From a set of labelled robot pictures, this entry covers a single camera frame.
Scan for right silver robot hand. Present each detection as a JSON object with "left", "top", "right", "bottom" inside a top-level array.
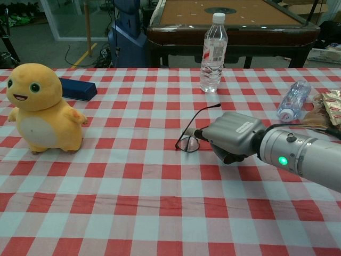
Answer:
[{"left": 185, "top": 111, "right": 267, "bottom": 164}]

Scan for thin-framed eyeglasses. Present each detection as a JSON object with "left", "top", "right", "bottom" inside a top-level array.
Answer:
[{"left": 175, "top": 103, "right": 222, "bottom": 153}]

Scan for dark blue glasses case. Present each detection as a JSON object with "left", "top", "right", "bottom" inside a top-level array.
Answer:
[{"left": 58, "top": 77, "right": 98, "bottom": 102}]

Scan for clear water bottle without label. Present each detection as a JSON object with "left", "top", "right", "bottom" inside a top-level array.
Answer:
[{"left": 277, "top": 79, "right": 312, "bottom": 123}]

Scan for clear water bottle red label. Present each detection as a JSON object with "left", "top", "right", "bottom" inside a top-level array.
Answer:
[{"left": 199, "top": 12, "right": 229, "bottom": 93}]

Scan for brown snack packet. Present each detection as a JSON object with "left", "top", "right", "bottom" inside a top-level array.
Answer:
[{"left": 301, "top": 93, "right": 341, "bottom": 137}]

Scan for gold foil snack packet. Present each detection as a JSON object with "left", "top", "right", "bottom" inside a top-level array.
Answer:
[{"left": 321, "top": 90, "right": 341, "bottom": 126}]

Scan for red white checked tablecloth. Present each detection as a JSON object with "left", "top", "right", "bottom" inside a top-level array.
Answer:
[{"left": 0, "top": 68, "right": 341, "bottom": 256}]

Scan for white printed box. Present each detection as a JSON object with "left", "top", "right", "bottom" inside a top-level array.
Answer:
[{"left": 306, "top": 47, "right": 341, "bottom": 65}]

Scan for dark wooden mahjong table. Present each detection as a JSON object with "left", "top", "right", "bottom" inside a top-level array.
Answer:
[{"left": 145, "top": 0, "right": 321, "bottom": 69}]

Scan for wooden pole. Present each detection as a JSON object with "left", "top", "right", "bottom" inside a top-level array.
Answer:
[{"left": 84, "top": 0, "right": 93, "bottom": 57}]

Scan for yellow plush dinosaur toy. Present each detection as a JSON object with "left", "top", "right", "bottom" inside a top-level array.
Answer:
[{"left": 6, "top": 62, "right": 88, "bottom": 155}]

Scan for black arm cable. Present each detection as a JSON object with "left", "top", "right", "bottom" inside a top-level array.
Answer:
[{"left": 270, "top": 121, "right": 341, "bottom": 140}]

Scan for blue machine pedestal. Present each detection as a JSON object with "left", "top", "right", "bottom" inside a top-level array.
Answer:
[{"left": 108, "top": 0, "right": 148, "bottom": 68}]

